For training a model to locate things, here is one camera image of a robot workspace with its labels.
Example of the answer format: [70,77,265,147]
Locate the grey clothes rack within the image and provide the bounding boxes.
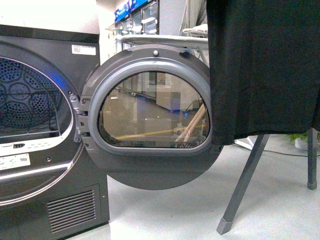
[216,128,318,235]

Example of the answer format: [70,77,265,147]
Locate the dark grey clothes dryer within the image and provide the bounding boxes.
[0,24,110,240]

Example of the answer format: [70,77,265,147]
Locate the round grey dryer door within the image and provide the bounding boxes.
[79,44,222,190]

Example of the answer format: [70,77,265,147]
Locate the white ironing board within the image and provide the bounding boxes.
[119,34,209,51]

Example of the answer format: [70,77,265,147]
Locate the blue display fridges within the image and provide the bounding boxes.
[114,0,160,36]

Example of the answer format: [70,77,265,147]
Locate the black hanging garment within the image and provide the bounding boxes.
[206,0,320,145]

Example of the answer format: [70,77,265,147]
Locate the potted green plant right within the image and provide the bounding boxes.
[286,132,308,151]

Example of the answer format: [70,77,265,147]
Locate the black floor power cable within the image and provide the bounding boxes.
[262,148,320,158]

